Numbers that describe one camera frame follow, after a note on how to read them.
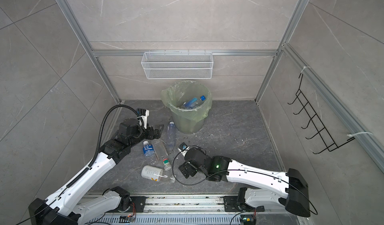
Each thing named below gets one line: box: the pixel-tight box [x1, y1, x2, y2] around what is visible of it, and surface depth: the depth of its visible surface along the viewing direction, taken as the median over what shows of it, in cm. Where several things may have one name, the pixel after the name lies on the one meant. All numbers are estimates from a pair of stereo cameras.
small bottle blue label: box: [142, 140, 155, 157], surface depth 90 cm
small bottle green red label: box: [162, 157, 172, 171], surface depth 85 cm
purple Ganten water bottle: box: [167, 121, 177, 149], surface depth 102 cm
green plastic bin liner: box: [161, 80, 213, 122], surface depth 92 cm
